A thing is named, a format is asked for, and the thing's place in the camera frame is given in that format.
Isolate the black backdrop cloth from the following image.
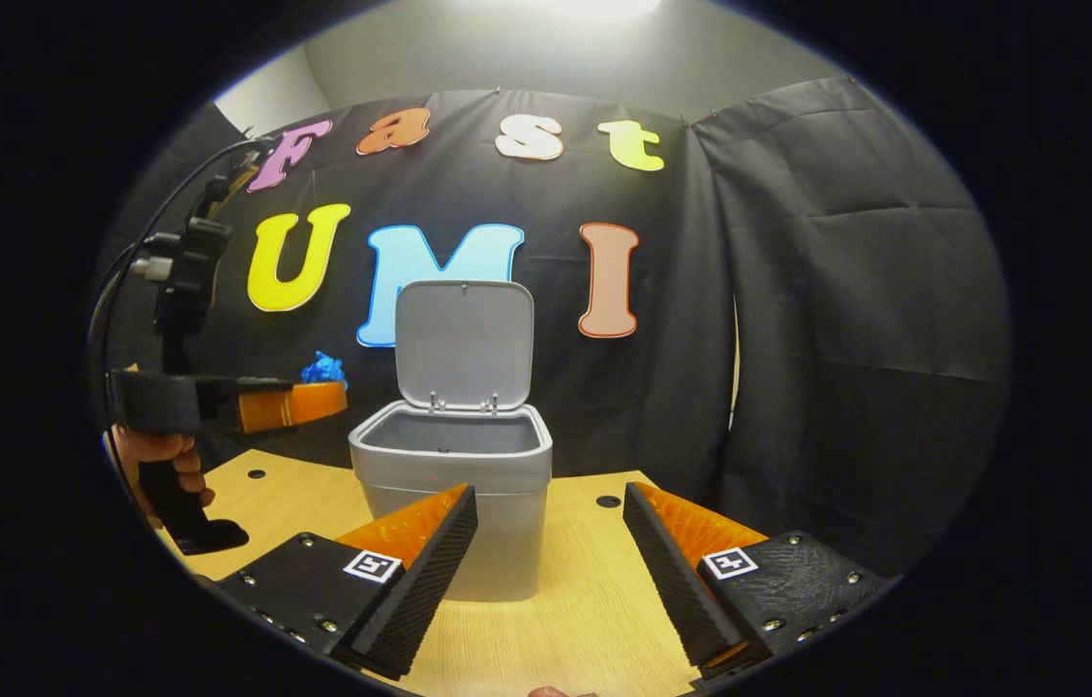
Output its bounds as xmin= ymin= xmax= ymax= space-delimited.
xmin=96 ymin=77 xmax=1012 ymax=582

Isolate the black cable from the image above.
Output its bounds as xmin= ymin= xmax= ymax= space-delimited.
xmin=86 ymin=136 xmax=276 ymax=427

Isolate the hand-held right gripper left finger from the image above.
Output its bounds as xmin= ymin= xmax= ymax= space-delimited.
xmin=215 ymin=484 xmax=479 ymax=681

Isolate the wooden desktop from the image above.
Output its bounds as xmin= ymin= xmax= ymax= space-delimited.
xmin=159 ymin=448 xmax=731 ymax=697

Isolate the long ceiling light panel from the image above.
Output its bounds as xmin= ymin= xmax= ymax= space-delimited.
xmin=498 ymin=0 xmax=665 ymax=22

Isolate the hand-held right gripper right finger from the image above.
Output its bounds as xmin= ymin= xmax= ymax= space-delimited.
xmin=623 ymin=481 xmax=895 ymax=690

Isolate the blue paper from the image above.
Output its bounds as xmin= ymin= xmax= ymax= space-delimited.
xmin=301 ymin=350 xmax=348 ymax=387

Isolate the white desktop garbage bin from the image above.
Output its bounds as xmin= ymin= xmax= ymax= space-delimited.
xmin=349 ymin=280 xmax=554 ymax=603

